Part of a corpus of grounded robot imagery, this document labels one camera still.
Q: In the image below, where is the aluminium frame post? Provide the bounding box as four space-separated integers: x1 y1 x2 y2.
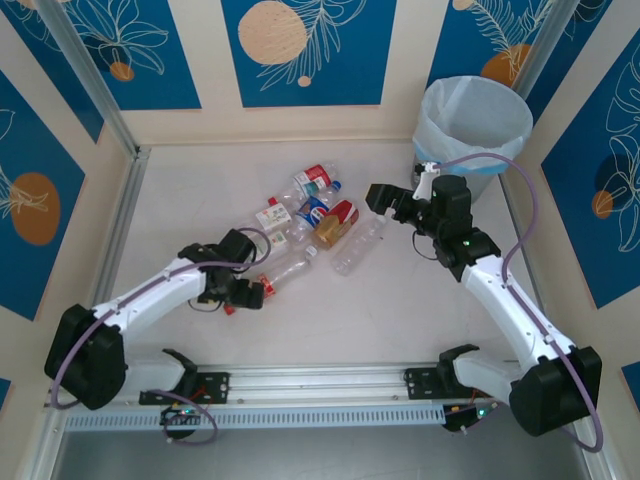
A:
508 0 570 100
37 0 151 161

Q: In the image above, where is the clear bottle small white label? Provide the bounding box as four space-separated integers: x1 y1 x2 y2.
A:
259 227 304 261

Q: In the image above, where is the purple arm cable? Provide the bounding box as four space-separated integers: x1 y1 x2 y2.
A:
429 152 605 454
47 227 274 412

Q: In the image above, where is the clear bottle blue Pepsi label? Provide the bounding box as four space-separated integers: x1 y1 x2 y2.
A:
294 194 335 237

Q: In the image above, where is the clear bottle white cap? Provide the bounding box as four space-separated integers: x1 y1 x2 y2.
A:
254 244 321 301

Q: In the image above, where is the clear bottle white green label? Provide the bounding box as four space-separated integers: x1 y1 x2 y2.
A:
253 196 296 234

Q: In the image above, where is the amber bottle red label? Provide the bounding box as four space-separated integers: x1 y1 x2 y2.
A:
312 198 361 249

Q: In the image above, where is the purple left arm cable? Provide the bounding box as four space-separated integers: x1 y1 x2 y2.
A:
47 227 274 412

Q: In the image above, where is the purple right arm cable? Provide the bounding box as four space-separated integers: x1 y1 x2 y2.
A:
429 152 605 454

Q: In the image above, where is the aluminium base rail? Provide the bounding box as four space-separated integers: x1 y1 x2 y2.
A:
44 363 516 407

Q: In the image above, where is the clear bottle red white label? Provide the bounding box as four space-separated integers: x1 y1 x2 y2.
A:
292 160 342 194

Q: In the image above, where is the blue floral wall panel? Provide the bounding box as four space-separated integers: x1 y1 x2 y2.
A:
0 9 105 145
0 69 87 322
222 0 399 109
47 0 203 112
541 47 640 310
524 0 614 126
427 0 551 92

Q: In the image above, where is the plain clear plastic bottle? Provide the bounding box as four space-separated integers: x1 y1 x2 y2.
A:
329 214 389 277

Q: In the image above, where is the short purple cable loop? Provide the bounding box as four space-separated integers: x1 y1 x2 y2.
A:
163 398 219 446

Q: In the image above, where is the grey waste bin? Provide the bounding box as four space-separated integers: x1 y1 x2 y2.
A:
410 147 507 207

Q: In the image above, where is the grey slotted cable duct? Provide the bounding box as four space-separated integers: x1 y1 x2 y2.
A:
63 403 447 432

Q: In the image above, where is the translucent white bin liner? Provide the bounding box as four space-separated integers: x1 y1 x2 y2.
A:
412 74 535 177

